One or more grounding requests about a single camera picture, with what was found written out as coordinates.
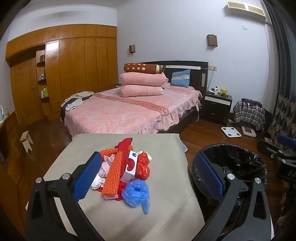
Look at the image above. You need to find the brown dotted bolster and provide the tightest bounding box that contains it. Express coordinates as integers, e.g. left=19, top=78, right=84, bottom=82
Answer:
left=123, top=62, right=163, bottom=74

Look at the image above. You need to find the plaid cloth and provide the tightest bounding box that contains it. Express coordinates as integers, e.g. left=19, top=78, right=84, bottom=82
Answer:
left=233, top=100, right=266, bottom=131

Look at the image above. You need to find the black bin with bag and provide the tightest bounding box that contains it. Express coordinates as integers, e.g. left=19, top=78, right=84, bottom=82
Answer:
left=191, top=143, right=273, bottom=232

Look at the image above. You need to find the white crumpled bag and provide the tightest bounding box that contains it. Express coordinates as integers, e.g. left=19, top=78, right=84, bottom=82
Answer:
left=138, top=150, right=152, bottom=161

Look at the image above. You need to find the large wooden wall lamp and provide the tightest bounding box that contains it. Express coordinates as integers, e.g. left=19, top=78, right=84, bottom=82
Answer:
left=206, top=34, right=218, bottom=49

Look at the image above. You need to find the grey cloth covered table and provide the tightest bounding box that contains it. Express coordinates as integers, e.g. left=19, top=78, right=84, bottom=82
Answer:
left=28, top=133, right=206, bottom=241

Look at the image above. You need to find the red knit scarf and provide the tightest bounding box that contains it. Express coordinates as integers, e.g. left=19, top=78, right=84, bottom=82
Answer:
left=116, top=138, right=134, bottom=168

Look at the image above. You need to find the white carton with blue print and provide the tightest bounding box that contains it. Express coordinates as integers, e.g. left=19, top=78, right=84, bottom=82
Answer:
left=120, top=151, right=139, bottom=182

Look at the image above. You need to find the red plastic bag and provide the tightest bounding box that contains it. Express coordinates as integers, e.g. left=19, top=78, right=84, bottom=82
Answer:
left=134, top=152, right=151, bottom=181

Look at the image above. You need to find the dark nightstand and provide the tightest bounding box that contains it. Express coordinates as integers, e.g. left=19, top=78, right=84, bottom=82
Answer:
left=200, top=91, right=233, bottom=127

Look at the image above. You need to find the pink bedspread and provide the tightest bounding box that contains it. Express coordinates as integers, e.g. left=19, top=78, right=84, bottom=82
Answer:
left=63, top=85, right=203, bottom=135

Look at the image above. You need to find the white wall cable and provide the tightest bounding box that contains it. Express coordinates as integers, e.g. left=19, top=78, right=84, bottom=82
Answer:
left=263, top=23, right=273, bottom=99

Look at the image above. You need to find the pink sock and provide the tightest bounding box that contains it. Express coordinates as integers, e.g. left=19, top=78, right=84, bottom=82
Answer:
left=98, top=155, right=116, bottom=179

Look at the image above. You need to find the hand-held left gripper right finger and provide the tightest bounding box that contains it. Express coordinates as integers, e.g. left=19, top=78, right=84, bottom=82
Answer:
left=193, top=148, right=272, bottom=241

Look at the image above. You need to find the patterned grey curtain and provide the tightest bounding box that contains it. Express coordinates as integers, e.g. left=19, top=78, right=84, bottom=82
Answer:
left=261, top=0, right=296, bottom=145

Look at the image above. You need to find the pink folded pillow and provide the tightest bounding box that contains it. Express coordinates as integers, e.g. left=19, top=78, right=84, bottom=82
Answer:
left=119, top=72, right=168, bottom=86
left=119, top=85, right=164, bottom=98

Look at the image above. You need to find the red cloth scrap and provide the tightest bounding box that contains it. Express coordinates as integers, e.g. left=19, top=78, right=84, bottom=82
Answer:
left=96, top=182, right=126, bottom=202

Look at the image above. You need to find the blue cushion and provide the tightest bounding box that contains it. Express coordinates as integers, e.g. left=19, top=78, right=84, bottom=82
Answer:
left=171, top=69, right=191, bottom=88

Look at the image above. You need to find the dark garment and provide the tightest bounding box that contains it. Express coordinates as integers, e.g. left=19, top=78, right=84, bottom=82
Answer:
left=241, top=98, right=263, bottom=108

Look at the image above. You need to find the white bathroom scale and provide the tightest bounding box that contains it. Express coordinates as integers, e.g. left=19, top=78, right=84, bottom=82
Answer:
left=221, top=126, right=243, bottom=138

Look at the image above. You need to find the blue plastic bag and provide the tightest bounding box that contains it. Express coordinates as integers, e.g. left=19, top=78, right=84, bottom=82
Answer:
left=121, top=179, right=150, bottom=215

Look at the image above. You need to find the orange foam net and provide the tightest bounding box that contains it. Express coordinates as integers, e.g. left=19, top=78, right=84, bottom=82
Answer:
left=102, top=152, right=124, bottom=196
left=99, top=146, right=134, bottom=160

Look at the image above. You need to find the pile of pale clothes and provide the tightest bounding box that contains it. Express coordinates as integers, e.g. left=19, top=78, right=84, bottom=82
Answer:
left=60, top=91, right=95, bottom=112

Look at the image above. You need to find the beige air conditioner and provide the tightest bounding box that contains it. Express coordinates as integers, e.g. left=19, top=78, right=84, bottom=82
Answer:
left=226, top=1, right=266, bottom=23

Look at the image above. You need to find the wooden wardrobe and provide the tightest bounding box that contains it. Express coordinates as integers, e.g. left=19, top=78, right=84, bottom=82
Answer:
left=5, top=25, right=117, bottom=121

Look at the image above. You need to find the dark wooden bed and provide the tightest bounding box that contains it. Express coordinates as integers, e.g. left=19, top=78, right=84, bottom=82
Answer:
left=60, top=61, right=210, bottom=139

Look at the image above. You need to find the white cloth scrap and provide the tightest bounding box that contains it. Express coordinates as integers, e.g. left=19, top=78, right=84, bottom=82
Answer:
left=91, top=176, right=107, bottom=190

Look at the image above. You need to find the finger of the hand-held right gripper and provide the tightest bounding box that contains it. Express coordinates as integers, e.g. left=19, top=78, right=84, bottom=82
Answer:
left=257, top=139, right=281, bottom=160
left=277, top=134, right=296, bottom=151

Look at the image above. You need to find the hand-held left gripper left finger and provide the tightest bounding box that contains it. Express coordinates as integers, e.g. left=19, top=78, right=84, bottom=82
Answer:
left=25, top=151, right=109, bottom=241

